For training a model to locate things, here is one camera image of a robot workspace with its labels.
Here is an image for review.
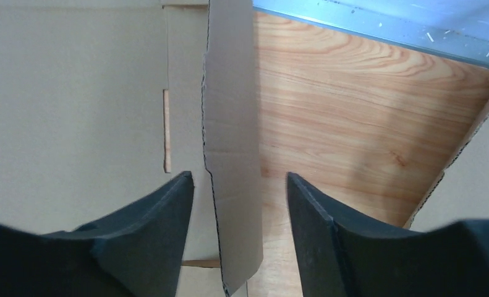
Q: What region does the brown cardboard box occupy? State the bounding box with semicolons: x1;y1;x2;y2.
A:
0;1;263;296

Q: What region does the aluminium table edge rail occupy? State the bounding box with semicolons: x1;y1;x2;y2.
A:
253;0;489;68

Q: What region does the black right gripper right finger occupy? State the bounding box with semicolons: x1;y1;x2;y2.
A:
286;172;489;296

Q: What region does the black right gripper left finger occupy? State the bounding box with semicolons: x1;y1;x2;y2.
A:
0;171;194;296

